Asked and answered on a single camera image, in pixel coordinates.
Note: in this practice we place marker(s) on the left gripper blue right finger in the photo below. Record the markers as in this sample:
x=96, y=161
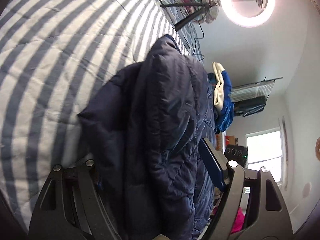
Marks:
x=215, y=163

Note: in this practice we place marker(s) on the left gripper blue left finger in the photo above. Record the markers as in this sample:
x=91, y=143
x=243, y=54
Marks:
x=99, y=182

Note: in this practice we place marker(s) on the navy puffer jacket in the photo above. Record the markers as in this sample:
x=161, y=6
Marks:
x=143, y=128

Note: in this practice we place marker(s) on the dark clothes on rack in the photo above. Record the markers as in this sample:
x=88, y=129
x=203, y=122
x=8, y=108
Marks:
x=250, y=106

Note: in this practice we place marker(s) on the black clothes rack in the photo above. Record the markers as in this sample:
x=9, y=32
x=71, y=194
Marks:
x=251, y=98

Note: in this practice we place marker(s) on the black speaker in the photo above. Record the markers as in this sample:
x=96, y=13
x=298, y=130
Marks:
x=237, y=153

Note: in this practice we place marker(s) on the blue jacket on pile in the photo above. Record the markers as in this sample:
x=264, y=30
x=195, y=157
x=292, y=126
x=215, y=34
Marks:
x=224, y=119

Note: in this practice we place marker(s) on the window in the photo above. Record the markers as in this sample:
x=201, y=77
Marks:
x=265, y=150

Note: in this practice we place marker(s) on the cream cloth in pile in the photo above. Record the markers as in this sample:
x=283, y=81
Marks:
x=219, y=87

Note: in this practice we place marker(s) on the striped cloth on rack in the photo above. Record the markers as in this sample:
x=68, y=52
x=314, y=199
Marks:
x=252, y=90

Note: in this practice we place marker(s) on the blue white striped quilt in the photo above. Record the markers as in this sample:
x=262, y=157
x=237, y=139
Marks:
x=55, y=55

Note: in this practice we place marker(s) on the white ring light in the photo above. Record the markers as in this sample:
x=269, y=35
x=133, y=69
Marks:
x=248, y=13

